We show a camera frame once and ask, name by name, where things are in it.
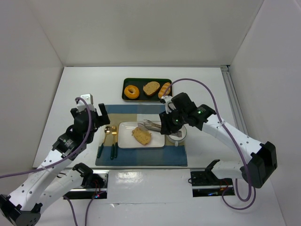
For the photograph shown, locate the metal food tongs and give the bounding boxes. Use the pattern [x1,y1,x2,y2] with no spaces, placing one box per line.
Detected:
[137,120,182,137]

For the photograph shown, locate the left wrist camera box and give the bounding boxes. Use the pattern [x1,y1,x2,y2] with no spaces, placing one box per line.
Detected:
[75,94,95,112]

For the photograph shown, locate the aluminium rail frame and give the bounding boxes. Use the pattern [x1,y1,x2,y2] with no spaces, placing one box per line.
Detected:
[220,65,249,135]

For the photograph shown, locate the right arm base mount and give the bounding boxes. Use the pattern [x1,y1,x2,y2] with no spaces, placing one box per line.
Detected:
[188,170,235,197]

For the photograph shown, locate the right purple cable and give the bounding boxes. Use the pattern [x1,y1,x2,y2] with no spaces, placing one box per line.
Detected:
[161,78,257,210]

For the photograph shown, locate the blue beige checked placemat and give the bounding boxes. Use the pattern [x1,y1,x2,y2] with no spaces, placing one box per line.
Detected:
[95,105,187,167]

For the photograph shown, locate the golden bread roll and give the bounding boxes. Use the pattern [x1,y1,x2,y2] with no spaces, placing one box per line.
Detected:
[158,82,171,99]

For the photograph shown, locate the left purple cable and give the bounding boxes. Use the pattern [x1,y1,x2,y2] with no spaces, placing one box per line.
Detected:
[0,96,97,226]

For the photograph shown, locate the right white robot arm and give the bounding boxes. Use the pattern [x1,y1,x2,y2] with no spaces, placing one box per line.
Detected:
[159,92,277,188]

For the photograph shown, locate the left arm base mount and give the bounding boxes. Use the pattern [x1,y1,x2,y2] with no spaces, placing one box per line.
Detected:
[65,170,109,200]

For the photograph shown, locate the orange bagel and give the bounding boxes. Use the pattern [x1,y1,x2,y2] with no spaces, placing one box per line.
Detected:
[124,85,140,99]

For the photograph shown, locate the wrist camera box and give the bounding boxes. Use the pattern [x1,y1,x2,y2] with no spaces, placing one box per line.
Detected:
[160,96,176,114]
[75,94,95,112]

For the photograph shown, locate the gold knife green handle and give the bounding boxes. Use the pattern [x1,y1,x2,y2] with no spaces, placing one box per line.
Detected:
[114,133,118,158]

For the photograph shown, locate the white rectangular plate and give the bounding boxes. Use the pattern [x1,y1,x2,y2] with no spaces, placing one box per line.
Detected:
[118,122,165,149]

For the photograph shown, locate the brown bread slice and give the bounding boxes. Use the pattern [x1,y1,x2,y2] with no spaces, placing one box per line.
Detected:
[143,81,160,96]
[132,127,152,145]

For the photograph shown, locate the white two-handled soup bowl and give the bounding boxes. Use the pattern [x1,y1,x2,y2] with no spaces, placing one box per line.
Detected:
[166,126,187,146]

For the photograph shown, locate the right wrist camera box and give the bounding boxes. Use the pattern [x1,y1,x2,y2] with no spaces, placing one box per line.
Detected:
[160,96,176,114]

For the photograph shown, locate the gold fork green handle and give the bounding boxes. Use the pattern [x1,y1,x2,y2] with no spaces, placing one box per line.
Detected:
[110,126,117,160]

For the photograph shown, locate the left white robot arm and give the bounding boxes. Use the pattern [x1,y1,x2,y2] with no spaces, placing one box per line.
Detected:
[0,104,110,226]

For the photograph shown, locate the gold spoon green handle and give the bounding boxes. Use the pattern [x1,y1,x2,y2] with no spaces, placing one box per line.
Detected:
[96,126,112,159]

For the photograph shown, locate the purple cable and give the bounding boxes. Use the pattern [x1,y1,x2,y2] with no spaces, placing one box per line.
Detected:
[161,78,257,210]
[0,96,97,226]

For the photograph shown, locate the dark green serving tray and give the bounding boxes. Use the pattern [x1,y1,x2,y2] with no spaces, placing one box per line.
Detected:
[121,78,172,102]

